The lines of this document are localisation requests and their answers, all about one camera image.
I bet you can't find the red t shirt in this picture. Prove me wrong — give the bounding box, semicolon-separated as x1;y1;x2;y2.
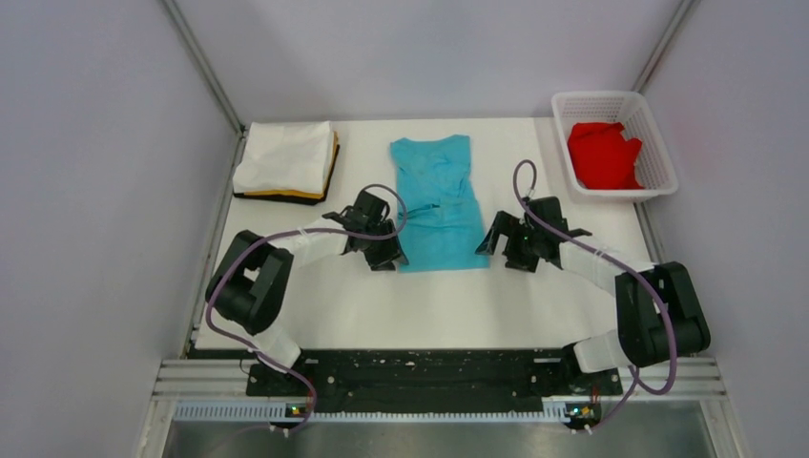
567;122;643;190

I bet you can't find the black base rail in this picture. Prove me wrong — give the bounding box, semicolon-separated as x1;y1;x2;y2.
246;349;623;414

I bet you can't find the folded white t shirt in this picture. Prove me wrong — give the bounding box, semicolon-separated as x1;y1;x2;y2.
233;121;337;196

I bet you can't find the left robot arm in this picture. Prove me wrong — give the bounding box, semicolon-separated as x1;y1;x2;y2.
204;186;408;395

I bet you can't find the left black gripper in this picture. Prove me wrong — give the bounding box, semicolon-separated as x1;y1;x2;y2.
363;219;408;271

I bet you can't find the white plastic basket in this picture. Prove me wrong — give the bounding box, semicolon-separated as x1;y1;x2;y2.
551;91;678;202

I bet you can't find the teal t shirt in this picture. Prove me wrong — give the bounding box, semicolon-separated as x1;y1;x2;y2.
389;135;489;274

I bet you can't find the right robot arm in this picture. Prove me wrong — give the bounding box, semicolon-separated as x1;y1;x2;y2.
476;197;711;393

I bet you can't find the white slotted cable duct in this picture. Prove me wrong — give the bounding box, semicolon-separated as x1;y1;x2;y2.
173;401;596;426

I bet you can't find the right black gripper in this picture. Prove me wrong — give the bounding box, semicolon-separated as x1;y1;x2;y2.
477;210;545;273

